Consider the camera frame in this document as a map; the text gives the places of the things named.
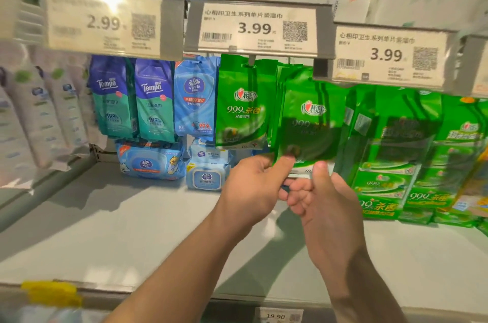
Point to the person's left hand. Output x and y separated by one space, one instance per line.
247 193

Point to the person's right hand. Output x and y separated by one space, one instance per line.
331 220

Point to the person's left thumb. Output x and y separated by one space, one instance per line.
283 169

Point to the person's right thumb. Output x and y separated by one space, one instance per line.
321 178

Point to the green wet wipe packet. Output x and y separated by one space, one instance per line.
244 105
308 121

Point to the person's left forearm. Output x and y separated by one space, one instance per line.
179 277

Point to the person's right forearm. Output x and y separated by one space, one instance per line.
362 292

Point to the large green wipe multipack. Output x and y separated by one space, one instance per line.
453 166
389 159

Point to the small blue lidded wipe pack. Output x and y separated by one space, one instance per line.
207 176
207 151

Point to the row of hanging green packets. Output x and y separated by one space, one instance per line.
284 67

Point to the light blue wet wipe packet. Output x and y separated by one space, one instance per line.
196 98

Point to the metal display hook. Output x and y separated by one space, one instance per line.
251 60

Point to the blue cartoon wipe pack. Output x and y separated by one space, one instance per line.
150 161

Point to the shelf price tag holder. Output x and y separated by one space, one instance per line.
474 67
389 56
259 27
110 23

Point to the purple and teal wipe packet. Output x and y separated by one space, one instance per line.
156 102
114 98

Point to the small white price label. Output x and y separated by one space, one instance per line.
281 316

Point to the row of white patterned packets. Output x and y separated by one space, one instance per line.
42 113

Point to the yellow shelf tag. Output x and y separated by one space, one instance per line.
51 293

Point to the grey shelf edge rail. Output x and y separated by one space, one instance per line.
95 298

